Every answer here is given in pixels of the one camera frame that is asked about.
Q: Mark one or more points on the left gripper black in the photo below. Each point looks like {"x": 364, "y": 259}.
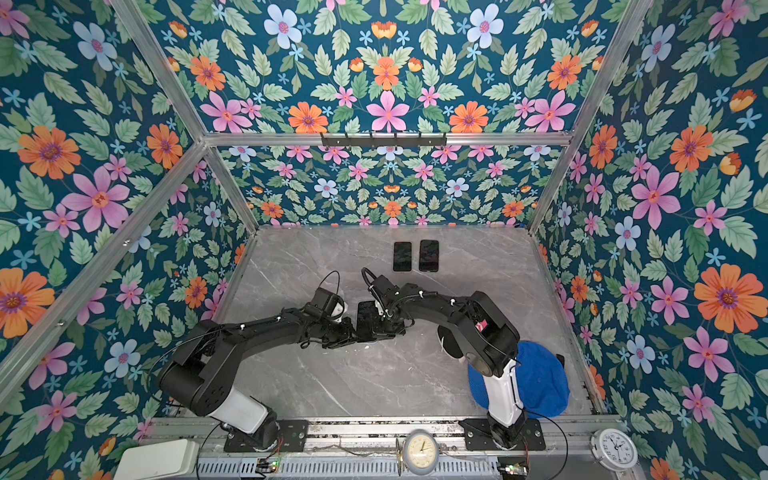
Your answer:
{"x": 349, "y": 337}

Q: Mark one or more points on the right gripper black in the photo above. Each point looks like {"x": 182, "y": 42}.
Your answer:
{"x": 381, "y": 335}

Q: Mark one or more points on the black phone pink edge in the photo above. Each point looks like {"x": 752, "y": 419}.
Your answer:
{"x": 402, "y": 256}

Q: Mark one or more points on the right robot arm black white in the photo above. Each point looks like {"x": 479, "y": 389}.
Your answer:
{"x": 499, "y": 337}

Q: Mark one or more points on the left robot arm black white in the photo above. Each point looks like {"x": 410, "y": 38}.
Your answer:
{"x": 201, "y": 372}

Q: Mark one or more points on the round beige clock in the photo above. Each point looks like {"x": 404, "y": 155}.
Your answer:
{"x": 420, "y": 452}

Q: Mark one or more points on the blue cloth hat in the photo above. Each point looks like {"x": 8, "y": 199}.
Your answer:
{"x": 534, "y": 380}

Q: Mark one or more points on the white box device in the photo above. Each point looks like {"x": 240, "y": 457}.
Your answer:
{"x": 163, "y": 460}

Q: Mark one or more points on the white alarm clock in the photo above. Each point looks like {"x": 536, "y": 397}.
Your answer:
{"x": 614, "y": 450}

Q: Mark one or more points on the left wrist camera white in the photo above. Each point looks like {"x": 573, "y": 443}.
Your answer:
{"x": 338, "y": 312}

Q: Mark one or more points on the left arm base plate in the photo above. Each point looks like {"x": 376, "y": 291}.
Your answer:
{"x": 284, "y": 435}

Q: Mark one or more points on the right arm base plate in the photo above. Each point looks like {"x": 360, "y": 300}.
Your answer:
{"x": 484, "y": 434}

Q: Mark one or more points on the aluminium front rail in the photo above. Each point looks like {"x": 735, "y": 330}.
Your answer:
{"x": 376, "y": 432}

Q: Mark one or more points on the black hook rail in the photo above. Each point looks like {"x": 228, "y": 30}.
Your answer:
{"x": 371, "y": 140}

